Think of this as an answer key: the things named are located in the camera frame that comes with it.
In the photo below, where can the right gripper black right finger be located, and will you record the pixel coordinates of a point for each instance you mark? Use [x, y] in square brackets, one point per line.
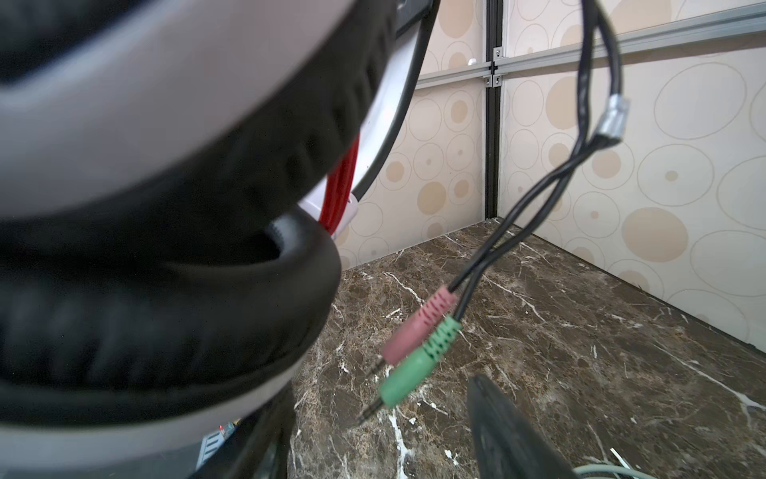
[505, 443]

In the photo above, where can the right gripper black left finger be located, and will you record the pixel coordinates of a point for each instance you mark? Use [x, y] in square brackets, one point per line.
[260, 446]

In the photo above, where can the white black headphones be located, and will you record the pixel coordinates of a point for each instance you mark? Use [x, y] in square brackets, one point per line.
[172, 173]

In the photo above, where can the horizontal aluminium frame bar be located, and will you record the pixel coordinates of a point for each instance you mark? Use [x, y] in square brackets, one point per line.
[744, 20]

